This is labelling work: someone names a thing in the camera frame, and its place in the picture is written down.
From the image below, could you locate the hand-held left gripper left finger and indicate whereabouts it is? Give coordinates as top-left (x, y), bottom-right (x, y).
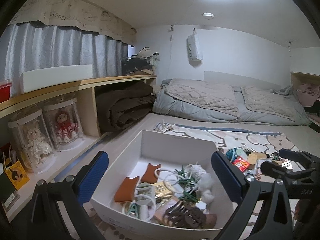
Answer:
top-left (29, 151), bottom-right (110, 240)

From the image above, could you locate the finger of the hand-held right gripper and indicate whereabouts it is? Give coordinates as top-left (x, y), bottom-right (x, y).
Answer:
top-left (279, 148), bottom-right (314, 167)
top-left (261, 160), bottom-right (295, 180)

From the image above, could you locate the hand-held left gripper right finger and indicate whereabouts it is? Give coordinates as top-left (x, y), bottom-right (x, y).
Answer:
top-left (211, 151), bottom-right (293, 240)

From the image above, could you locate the brown leather case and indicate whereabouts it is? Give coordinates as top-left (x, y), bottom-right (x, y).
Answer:
top-left (141, 163), bottom-right (161, 183)
top-left (114, 177), bottom-right (139, 203)

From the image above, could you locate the white plastic ring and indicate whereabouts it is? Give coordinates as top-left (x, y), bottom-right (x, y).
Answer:
top-left (164, 173), bottom-right (187, 188)
top-left (122, 194), bottom-right (157, 218)

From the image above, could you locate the dark brown hair claw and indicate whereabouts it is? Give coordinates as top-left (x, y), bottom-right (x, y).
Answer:
top-left (164, 201), bottom-right (207, 229)

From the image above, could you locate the white cardboard box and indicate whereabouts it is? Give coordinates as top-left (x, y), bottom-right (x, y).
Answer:
top-left (90, 129), bottom-right (239, 230)

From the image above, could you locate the clear plastic packet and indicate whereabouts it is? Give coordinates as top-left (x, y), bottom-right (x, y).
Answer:
top-left (277, 158), bottom-right (294, 170)

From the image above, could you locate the red snack packet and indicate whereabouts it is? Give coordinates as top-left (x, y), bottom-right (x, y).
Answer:
top-left (231, 156), bottom-right (250, 172)

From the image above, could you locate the white fluffy pompom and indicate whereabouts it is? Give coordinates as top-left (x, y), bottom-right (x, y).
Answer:
top-left (190, 164), bottom-right (215, 204)

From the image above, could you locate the printed blanket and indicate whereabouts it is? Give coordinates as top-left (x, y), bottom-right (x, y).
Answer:
top-left (95, 122), bottom-right (300, 240)

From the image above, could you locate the mint green clip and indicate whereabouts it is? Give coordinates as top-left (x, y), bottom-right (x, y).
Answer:
top-left (125, 202), bottom-right (140, 217)

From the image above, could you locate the beige textured pillow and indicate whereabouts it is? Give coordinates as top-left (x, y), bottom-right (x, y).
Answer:
top-left (241, 85), bottom-right (304, 125)
top-left (164, 80), bottom-right (239, 117)

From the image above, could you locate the red dress doll case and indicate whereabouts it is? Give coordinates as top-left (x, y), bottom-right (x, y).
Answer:
top-left (42, 94), bottom-right (85, 152)

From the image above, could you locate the white stick tool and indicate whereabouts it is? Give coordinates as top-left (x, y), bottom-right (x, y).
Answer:
top-left (136, 202), bottom-right (155, 222)

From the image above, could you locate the pink cloth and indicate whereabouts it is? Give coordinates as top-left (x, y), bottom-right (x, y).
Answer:
top-left (296, 82), bottom-right (320, 107)

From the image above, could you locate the small yellow box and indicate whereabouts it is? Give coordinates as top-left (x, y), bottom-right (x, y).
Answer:
top-left (151, 180), bottom-right (173, 198)

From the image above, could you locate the grey duvet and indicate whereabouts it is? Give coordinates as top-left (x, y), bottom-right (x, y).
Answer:
top-left (152, 79), bottom-right (312, 126)

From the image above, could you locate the white dress doll case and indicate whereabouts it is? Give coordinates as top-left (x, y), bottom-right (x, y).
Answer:
top-left (7, 109), bottom-right (57, 174)

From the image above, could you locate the pink square box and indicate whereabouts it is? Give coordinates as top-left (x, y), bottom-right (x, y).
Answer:
top-left (154, 197), bottom-right (180, 224)

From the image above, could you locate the yellow printed box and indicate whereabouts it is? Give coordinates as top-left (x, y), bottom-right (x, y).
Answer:
top-left (4, 161), bottom-right (30, 190)

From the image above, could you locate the brown folded blanket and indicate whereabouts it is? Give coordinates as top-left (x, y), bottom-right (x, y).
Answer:
top-left (96, 81), bottom-right (157, 133)

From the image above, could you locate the dark green book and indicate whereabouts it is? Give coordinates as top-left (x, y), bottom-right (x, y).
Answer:
top-left (0, 172), bottom-right (19, 208)

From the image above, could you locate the wooden shelf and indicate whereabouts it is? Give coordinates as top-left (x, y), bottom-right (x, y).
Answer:
top-left (0, 74), bottom-right (157, 223)

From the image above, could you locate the white headboard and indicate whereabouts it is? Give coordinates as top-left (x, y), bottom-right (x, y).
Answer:
top-left (204, 70), bottom-right (288, 90)

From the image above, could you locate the white foam block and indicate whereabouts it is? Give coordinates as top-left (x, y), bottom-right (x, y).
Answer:
top-left (20, 64), bottom-right (93, 93)

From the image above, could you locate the black bag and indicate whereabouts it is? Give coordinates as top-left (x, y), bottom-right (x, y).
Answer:
top-left (121, 56), bottom-right (157, 75)

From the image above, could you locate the red container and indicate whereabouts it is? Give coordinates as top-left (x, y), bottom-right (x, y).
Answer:
top-left (0, 80), bottom-right (12, 103)

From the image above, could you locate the white hanging bag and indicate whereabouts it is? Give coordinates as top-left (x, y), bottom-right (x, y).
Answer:
top-left (186, 29), bottom-right (203, 62)

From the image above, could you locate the white cap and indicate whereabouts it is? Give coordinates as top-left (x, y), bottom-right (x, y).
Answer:
top-left (135, 47), bottom-right (159, 58)

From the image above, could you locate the grey curtain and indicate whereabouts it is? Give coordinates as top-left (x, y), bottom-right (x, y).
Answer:
top-left (1, 21), bottom-right (129, 98)

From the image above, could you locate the beige printed valance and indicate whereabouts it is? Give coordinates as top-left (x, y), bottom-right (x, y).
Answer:
top-left (7, 0), bottom-right (137, 43)

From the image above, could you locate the wooden wall niche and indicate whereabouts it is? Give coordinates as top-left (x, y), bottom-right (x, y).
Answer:
top-left (290, 71), bottom-right (320, 98)

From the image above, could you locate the white wall cable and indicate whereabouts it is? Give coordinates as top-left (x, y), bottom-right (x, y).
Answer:
top-left (167, 25), bottom-right (174, 74)

